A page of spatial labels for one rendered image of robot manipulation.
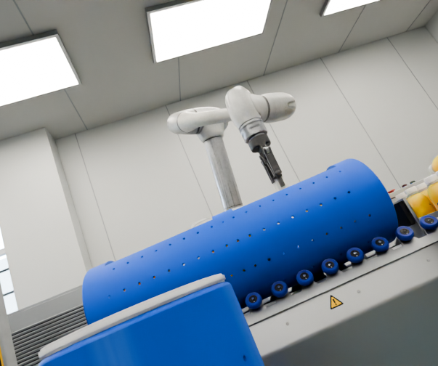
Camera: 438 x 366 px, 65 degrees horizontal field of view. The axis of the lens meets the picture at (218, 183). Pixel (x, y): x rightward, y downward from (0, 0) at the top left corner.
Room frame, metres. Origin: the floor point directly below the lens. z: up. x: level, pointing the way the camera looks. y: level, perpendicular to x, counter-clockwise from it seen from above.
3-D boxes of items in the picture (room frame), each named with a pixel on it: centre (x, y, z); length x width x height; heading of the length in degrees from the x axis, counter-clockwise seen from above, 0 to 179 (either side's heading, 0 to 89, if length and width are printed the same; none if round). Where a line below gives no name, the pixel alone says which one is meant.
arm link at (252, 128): (1.13, -0.19, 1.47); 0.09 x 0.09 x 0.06
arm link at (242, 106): (1.13, -0.20, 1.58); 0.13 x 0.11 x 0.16; 121
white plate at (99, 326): (0.53, 0.19, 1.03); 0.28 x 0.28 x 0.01
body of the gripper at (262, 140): (1.13, -0.19, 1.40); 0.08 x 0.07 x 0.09; 3
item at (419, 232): (1.09, -0.47, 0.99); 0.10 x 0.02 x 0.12; 3
